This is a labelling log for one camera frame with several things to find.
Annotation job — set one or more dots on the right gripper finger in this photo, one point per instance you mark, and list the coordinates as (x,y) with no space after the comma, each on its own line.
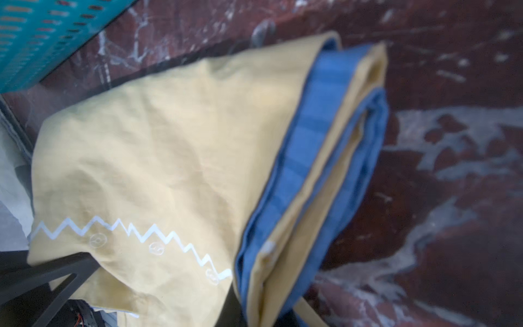
(41,295)

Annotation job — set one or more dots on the pale yellow zigzag pillowcase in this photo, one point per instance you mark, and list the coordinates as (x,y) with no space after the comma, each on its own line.
(231,175)

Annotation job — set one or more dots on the teal plastic basket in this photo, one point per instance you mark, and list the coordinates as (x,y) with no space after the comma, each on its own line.
(37,36)

